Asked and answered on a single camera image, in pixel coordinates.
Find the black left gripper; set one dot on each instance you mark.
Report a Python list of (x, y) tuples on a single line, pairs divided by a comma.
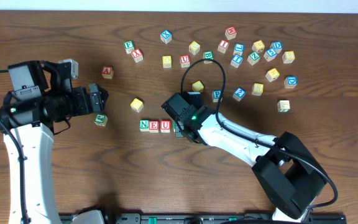
[(92, 99)]

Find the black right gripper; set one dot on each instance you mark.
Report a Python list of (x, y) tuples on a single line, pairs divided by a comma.
[(173, 106)]

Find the red u block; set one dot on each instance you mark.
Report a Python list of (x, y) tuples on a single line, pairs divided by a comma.
[(185, 61), (165, 126)]

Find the blue P wooden block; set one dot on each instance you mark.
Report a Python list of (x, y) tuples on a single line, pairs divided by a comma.
[(216, 96)]

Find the red E wooden block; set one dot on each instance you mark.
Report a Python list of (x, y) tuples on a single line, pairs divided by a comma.
[(153, 126)]

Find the green N wooden block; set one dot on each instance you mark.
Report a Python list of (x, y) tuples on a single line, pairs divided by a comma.
[(144, 125)]

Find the yellow S wooden block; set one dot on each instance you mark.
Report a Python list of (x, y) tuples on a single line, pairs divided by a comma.
[(257, 89)]

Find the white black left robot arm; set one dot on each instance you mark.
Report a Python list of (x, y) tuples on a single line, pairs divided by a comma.
[(43, 95)]

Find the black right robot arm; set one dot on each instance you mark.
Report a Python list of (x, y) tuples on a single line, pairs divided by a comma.
[(288, 173)]

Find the green J wooden block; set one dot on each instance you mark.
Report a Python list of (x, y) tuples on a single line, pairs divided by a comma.
[(101, 119)]

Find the red A wooden block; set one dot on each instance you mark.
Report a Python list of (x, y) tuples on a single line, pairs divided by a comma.
[(107, 72)]

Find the yellow block lower middle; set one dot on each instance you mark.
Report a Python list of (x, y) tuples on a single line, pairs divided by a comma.
[(198, 86)]

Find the yellow 2 wooden block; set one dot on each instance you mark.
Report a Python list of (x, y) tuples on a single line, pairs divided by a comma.
[(137, 105)]

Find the yellow O wooden block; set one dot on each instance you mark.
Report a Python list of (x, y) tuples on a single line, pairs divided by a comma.
[(167, 61)]

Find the blue 2 wooden block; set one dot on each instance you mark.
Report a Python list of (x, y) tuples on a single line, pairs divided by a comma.
[(239, 93)]

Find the red X wooden block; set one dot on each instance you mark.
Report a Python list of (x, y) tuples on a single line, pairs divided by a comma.
[(137, 55)]

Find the green B wooden block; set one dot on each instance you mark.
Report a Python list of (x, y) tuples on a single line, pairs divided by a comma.
[(208, 56)]

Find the green F wooden block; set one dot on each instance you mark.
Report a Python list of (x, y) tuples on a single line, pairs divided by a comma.
[(129, 46)]

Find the yellow block upper middle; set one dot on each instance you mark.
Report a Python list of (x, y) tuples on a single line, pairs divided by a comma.
[(194, 47)]

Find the blue T wooden block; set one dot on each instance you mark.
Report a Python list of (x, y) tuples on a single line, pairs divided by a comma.
[(236, 60)]

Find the red I block far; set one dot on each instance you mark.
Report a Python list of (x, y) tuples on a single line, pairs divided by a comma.
[(223, 46)]

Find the blue X wooden block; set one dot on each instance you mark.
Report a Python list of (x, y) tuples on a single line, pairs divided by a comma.
[(166, 36)]

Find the blue L wooden block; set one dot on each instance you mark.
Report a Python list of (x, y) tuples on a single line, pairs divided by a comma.
[(238, 49)]

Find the green Z wooden block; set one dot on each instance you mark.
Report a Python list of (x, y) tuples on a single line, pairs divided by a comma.
[(253, 58)]

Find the red H wooden block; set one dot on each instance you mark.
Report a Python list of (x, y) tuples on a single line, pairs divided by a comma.
[(230, 33)]

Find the yellow block with picture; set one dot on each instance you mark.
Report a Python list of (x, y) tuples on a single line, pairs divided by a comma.
[(272, 74)]

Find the yellow block near Z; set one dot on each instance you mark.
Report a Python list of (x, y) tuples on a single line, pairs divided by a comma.
[(258, 46)]

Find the green 7 wooden block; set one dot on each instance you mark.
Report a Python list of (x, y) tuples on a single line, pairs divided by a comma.
[(283, 106)]

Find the blue 5 wooden block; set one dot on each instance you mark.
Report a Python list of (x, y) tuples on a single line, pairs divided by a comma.
[(270, 54)]

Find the blue D block near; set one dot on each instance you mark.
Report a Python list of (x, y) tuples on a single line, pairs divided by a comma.
[(290, 82)]

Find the blue d block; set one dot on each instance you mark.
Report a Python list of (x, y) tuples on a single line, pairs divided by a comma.
[(290, 82), (276, 46)]

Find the blue D block far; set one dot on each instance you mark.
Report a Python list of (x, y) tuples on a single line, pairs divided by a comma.
[(276, 46)]

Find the yellow 8 wooden block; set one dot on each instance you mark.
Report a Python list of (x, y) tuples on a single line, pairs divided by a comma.
[(288, 57)]

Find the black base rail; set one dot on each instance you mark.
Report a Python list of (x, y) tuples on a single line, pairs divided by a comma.
[(135, 218)]

